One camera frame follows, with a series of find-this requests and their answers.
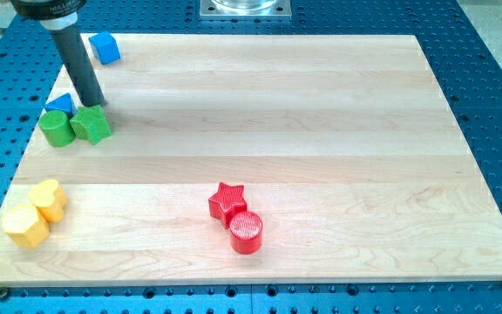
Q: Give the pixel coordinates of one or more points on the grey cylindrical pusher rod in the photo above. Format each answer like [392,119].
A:
[71,47]

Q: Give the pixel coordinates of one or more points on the green star block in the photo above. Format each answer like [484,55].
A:
[90,123]

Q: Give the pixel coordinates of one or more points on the red star block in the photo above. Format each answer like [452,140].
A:
[226,203]

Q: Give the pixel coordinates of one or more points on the blue cube block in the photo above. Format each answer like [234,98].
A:
[104,47]

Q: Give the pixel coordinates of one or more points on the blue triangle block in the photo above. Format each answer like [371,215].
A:
[63,103]

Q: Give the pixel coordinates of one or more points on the green cylinder block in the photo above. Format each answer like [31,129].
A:
[56,128]

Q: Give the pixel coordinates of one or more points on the yellow heart block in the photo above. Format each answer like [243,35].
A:
[50,199]

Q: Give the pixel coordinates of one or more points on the yellow hexagon block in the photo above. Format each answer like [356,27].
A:
[25,226]

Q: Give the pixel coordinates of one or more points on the light wooden board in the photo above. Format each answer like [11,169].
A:
[345,145]

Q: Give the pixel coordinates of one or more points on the red cylinder block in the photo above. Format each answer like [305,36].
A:
[246,232]

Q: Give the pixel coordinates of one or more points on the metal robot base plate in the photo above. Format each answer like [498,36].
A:
[249,9]

